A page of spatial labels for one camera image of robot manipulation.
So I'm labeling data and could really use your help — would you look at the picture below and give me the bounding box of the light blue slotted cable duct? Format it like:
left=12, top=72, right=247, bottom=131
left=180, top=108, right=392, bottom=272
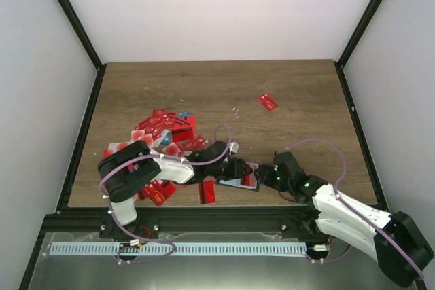
left=49, top=242, right=307, bottom=257

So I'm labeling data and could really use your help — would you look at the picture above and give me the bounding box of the black aluminium frame rail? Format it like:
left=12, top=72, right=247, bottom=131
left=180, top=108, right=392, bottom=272
left=41, top=205, right=326, bottom=240

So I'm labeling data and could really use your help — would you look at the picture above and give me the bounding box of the red VIP card top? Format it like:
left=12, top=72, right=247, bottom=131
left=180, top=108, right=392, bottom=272
left=135, top=113, right=171, bottom=130

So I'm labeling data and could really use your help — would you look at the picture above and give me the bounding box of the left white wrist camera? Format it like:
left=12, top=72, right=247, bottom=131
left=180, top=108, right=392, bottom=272
left=229, top=141, right=239, bottom=155

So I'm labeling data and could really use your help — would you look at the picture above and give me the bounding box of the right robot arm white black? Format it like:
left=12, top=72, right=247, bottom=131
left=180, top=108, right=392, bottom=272
left=254, top=151, right=434, bottom=287

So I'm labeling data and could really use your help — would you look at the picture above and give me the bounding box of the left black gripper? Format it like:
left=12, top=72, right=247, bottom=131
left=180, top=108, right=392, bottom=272
left=207, top=158, right=253, bottom=181

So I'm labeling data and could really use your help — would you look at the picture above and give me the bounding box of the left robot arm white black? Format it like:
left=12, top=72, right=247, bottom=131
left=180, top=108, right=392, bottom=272
left=97, top=141, right=253, bottom=238

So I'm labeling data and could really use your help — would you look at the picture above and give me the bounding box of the blue card top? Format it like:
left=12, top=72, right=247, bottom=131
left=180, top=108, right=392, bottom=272
left=179, top=112, right=193, bottom=118

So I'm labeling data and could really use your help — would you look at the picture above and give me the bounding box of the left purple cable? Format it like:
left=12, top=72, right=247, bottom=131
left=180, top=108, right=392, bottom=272
left=98, top=124, right=234, bottom=266

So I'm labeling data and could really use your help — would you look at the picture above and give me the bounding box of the lone red VIP card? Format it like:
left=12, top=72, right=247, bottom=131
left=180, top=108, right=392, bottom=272
left=258, top=93, right=278, bottom=111

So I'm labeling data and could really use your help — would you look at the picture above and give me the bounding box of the white red circle card left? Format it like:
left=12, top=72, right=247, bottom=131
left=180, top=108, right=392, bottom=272
left=107, top=141, right=131, bottom=153

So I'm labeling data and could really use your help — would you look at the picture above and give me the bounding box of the red card black stripe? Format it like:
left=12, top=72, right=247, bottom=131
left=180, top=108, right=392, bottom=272
left=198, top=180, right=215, bottom=204

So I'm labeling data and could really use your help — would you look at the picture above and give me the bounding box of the red VIP card centre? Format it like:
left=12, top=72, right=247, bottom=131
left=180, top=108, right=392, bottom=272
left=181, top=135, right=208, bottom=151

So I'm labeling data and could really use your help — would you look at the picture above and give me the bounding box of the black leather card holder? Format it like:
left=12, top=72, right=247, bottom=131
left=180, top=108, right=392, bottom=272
left=216, top=178, right=260, bottom=192

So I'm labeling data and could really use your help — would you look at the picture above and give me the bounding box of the white red circle card upper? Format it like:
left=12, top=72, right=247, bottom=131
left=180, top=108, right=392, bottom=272
left=138, top=134, right=154, bottom=147

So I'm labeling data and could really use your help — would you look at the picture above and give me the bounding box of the white red circle card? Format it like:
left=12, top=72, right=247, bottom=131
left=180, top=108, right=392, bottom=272
left=107, top=141, right=131, bottom=153
left=138, top=134, right=154, bottom=147

